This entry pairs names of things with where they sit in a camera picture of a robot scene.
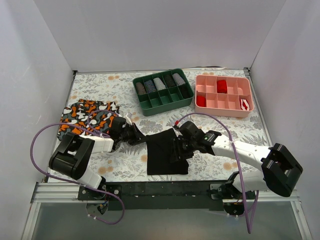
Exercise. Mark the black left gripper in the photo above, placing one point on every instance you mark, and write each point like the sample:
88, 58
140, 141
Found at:
133, 134

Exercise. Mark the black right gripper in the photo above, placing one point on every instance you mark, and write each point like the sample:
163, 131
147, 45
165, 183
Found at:
180, 149

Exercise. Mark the black underwear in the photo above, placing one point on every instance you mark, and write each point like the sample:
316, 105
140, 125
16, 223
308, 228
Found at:
184, 91
160, 152

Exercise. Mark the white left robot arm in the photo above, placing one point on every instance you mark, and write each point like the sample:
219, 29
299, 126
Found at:
71, 158

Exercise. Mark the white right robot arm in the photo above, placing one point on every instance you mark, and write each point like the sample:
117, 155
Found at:
276, 169

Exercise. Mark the orange camouflage underwear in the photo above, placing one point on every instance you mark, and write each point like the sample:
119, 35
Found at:
87, 116

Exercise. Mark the brown rolled underwear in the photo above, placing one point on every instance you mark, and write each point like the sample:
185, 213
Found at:
140, 88

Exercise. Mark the blue striped rolled underwear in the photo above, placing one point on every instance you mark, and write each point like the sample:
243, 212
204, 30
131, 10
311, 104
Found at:
150, 86

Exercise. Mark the red rolled underwear lower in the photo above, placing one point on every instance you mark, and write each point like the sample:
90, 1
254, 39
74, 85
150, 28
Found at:
201, 101

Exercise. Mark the black rolled underwear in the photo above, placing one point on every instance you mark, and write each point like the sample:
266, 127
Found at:
184, 91

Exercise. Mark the grey white striped rolled underwear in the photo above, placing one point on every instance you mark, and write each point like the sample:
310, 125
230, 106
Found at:
178, 79

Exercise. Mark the red rolled underwear upper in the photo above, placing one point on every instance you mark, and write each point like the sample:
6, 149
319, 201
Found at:
222, 86

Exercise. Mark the red white rolled underwear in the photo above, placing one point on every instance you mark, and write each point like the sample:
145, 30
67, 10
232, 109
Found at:
244, 104

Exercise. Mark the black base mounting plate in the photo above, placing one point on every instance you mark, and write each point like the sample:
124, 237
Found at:
160, 195

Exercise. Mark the green divided organizer box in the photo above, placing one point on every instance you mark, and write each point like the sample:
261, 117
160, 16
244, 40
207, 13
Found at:
164, 100

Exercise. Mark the pink divided organizer box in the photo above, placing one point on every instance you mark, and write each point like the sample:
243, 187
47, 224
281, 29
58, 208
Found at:
223, 104

